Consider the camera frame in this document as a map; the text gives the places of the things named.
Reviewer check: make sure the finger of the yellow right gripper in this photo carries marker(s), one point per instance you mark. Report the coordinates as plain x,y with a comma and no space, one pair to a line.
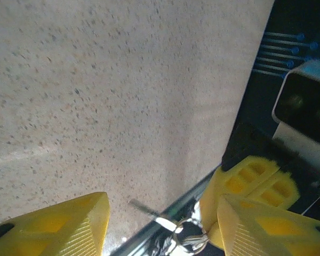
216,192
282,181

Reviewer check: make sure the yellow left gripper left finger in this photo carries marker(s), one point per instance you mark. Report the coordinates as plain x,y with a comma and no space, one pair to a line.
69,229

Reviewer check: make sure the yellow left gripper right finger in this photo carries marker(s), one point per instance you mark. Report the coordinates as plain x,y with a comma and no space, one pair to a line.
269,240

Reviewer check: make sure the aluminium frame rail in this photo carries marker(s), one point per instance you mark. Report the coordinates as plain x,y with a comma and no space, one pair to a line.
186,196

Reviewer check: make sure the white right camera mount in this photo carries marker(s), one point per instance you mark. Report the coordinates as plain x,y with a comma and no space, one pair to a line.
296,149

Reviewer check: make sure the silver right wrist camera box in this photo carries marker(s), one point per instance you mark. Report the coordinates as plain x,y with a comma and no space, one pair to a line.
304,106

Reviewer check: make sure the blue printed wall panel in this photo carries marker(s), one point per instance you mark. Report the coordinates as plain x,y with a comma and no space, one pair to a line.
296,16

